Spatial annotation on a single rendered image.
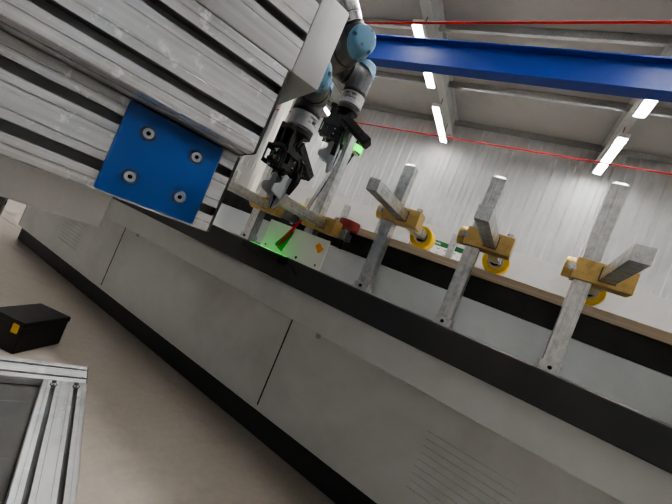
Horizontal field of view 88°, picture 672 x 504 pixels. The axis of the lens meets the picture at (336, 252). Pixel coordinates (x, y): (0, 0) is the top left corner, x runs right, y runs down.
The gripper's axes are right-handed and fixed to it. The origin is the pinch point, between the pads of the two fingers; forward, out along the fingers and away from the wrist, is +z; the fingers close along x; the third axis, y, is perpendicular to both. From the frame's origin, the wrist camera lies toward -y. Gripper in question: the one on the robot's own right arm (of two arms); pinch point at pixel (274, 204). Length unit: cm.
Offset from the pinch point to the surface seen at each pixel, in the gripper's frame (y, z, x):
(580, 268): -24, -12, 70
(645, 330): -46, -6, 89
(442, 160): -730, -316, -216
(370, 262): -24.7, 4.1, 20.9
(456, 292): -25, 3, 47
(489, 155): -737, -352, -120
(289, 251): -24.0, 10.5, -7.4
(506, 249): -24, -11, 54
